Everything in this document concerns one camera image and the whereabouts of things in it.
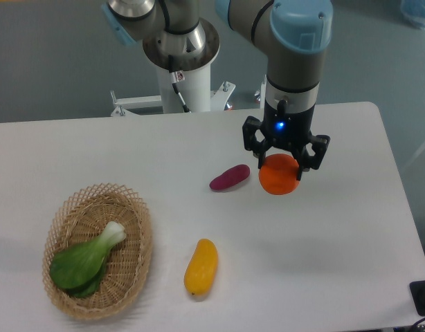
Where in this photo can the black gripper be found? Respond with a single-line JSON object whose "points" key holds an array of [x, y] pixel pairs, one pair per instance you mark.
{"points": [[286, 125]]}

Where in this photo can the orange fruit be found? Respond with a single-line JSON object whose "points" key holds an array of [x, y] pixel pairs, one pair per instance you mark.
{"points": [[278, 174]]}

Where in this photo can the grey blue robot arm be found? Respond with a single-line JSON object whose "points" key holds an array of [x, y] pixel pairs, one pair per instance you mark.
{"points": [[294, 36]]}

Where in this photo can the woven wicker basket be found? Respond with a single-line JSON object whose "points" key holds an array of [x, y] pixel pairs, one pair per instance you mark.
{"points": [[82, 217]]}

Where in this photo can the purple sweet potato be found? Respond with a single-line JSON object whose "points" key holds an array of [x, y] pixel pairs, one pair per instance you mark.
{"points": [[230, 178]]}

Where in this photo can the yellow mango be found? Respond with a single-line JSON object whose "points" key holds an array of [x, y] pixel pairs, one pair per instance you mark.
{"points": [[201, 271]]}

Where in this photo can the blue object top right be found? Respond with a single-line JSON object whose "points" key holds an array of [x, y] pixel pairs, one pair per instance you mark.
{"points": [[413, 11]]}

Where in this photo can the black device at edge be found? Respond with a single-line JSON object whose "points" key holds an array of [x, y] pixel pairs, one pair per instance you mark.
{"points": [[417, 290]]}

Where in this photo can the green bok choy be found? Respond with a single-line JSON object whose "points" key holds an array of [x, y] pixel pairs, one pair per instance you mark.
{"points": [[79, 269]]}

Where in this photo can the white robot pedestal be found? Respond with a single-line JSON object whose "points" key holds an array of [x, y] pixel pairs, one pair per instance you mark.
{"points": [[179, 92]]}

